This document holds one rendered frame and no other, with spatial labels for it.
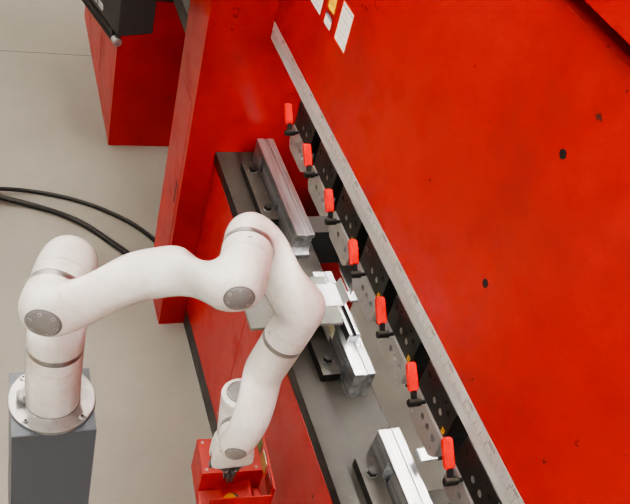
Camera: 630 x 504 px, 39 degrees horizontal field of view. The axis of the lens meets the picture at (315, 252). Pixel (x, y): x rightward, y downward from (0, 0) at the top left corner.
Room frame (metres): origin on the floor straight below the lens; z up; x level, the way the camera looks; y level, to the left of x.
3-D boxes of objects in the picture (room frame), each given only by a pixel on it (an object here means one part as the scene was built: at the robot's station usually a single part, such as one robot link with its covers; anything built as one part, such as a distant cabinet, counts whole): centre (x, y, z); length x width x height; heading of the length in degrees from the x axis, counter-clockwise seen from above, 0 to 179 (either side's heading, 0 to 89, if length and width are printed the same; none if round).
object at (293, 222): (2.30, 0.16, 0.92); 0.50 x 0.06 x 0.10; 28
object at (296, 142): (2.19, 0.10, 1.24); 0.15 x 0.09 x 0.17; 28
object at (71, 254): (1.24, 0.47, 1.30); 0.19 x 0.12 x 0.24; 8
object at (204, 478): (1.33, 0.03, 0.75); 0.20 x 0.16 x 0.18; 24
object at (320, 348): (1.76, -0.07, 0.89); 0.30 x 0.05 x 0.03; 28
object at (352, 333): (1.79, -0.12, 0.99); 0.20 x 0.03 x 0.03; 28
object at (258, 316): (1.75, 0.03, 1.00); 0.26 x 0.18 x 0.01; 118
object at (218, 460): (1.27, 0.05, 0.95); 0.10 x 0.07 x 0.11; 114
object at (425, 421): (1.31, -0.37, 1.24); 0.15 x 0.09 x 0.17; 28
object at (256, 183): (2.32, 0.23, 0.89); 0.30 x 0.05 x 0.03; 28
